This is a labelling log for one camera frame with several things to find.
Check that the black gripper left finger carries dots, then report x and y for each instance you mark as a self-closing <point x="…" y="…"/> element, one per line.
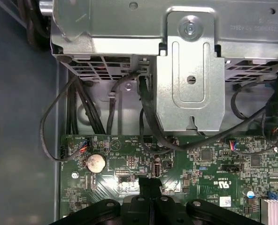
<point x="139" y="211"/>

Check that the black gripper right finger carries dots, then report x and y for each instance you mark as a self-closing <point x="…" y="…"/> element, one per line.
<point x="163" y="211"/>

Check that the silver internal USB port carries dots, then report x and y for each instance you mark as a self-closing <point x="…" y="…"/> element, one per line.
<point x="156" y="170"/>

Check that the green motherboard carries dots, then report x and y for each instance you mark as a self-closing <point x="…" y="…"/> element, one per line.
<point x="200" y="168"/>

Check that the silver coin battery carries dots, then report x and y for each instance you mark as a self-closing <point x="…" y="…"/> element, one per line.
<point x="96" y="162"/>

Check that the silver metal drive cage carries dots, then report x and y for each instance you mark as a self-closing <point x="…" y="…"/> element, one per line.
<point x="190" y="105"/>

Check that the silver heat sink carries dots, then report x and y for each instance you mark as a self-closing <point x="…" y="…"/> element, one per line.
<point x="276" y="211"/>

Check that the black PC case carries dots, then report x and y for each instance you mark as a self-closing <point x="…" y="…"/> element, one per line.
<point x="12" y="117"/>

